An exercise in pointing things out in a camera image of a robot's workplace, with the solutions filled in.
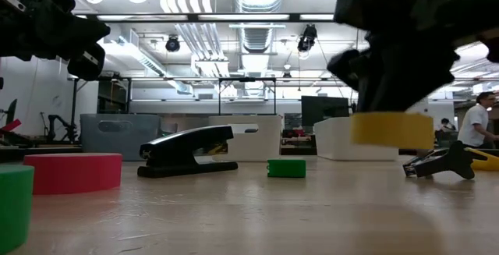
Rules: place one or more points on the black staple remover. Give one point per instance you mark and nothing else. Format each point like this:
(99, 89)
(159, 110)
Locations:
(440, 163)

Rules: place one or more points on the red background bar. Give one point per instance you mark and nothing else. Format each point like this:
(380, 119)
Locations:
(11, 125)

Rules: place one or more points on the black aluminium table frame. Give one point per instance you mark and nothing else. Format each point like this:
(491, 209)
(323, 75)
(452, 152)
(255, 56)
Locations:
(39, 154)

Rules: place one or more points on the silver ventilation duct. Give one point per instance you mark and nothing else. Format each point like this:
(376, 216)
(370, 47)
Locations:
(257, 36)

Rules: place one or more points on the yellow staple remover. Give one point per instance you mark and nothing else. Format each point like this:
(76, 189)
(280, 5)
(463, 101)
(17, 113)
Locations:
(487, 164)

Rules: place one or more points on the black overhead gantry bar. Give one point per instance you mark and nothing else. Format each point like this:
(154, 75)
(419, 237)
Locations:
(294, 17)

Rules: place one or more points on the black ceiling spotlight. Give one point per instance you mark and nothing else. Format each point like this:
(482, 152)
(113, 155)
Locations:
(308, 36)
(172, 44)

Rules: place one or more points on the grey plastic storage bin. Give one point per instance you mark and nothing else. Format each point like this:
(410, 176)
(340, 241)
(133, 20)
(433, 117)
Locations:
(117, 138)

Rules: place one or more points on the white plastic storage bin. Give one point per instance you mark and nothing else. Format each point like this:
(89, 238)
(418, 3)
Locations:
(335, 138)
(257, 146)

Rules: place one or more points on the green mini stapler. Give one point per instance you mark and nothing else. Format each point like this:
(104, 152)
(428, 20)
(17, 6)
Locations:
(286, 168)

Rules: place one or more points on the red tape roll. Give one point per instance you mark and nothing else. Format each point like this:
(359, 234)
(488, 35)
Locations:
(74, 173)

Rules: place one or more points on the person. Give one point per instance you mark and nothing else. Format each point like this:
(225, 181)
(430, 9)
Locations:
(445, 127)
(473, 124)

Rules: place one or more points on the black background monitor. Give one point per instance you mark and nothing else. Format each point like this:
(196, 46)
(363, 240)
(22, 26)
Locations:
(323, 108)

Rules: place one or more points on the green tape roll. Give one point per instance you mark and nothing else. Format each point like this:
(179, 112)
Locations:
(15, 208)

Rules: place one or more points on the black background rig frame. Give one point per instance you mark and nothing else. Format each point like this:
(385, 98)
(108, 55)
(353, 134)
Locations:
(247, 79)

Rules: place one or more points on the yellow tape roll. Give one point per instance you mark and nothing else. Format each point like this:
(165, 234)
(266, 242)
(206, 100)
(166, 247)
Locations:
(391, 130)

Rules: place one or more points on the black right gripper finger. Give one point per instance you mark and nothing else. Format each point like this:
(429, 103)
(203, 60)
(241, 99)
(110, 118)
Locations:
(384, 83)
(429, 71)

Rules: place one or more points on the black background robot arm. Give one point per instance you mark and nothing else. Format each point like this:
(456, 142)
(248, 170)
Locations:
(58, 121)

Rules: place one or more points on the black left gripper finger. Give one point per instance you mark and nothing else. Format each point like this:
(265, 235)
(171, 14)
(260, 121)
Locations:
(83, 34)
(87, 64)

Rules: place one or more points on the black stapler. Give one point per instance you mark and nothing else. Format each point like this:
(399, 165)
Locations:
(183, 146)

